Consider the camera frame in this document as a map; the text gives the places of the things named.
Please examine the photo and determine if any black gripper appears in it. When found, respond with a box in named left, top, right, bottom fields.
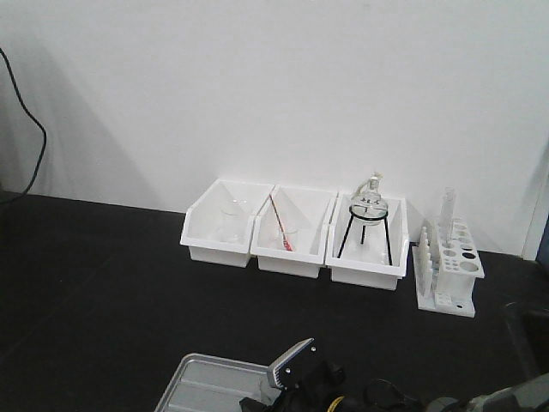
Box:
left=238, top=360, right=346, bottom=411

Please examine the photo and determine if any silver metal tray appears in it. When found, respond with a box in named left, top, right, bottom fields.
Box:
left=155, top=353, right=281, bottom=411

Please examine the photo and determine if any clear beaker in middle bin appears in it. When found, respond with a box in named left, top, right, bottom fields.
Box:
left=270, top=227, right=299, bottom=251

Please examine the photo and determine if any clear beaker in bin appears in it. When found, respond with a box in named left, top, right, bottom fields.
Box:
left=270, top=227, right=299, bottom=251
left=220, top=199, right=250, bottom=243

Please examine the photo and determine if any clear beaker in left bin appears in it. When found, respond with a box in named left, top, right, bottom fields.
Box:
left=220, top=199, right=250, bottom=243

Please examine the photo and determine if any red glass stirring rod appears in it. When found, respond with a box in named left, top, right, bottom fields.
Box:
left=268, top=194, right=293, bottom=251

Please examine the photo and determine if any white bin right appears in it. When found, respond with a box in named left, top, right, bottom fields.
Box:
left=325, top=193, right=409, bottom=290

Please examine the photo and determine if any white bin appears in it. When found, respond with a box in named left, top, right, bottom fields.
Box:
left=325, top=193, right=409, bottom=290
left=180, top=179, right=275, bottom=268
left=251, top=185, right=338, bottom=279

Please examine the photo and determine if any white bin middle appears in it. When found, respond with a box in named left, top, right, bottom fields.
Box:
left=251, top=185, right=338, bottom=279

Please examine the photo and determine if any black metal tripod stand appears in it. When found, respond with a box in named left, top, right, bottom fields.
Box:
left=337, top=204, right=393, bottom=265

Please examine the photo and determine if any white test tube rack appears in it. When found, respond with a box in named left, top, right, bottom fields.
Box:
left=412, top=216, right=485, bottom=318

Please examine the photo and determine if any white bin left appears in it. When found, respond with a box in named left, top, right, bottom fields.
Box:
left=180, top=179, right=275, bottom=268

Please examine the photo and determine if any round bottom glass flask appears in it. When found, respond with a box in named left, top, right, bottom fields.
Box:
left=349, top=172, right=389, bottom=226

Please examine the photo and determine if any clear graduated cylinder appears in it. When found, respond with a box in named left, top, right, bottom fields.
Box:
left=439, top=187, right=455, bottom=247

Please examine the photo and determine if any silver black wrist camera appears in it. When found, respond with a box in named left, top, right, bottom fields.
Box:
left=267, top=337, right=318, bottom=390

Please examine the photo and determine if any black wall cable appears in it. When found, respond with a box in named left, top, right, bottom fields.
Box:
left=0, top=45, right=48, bottom=197

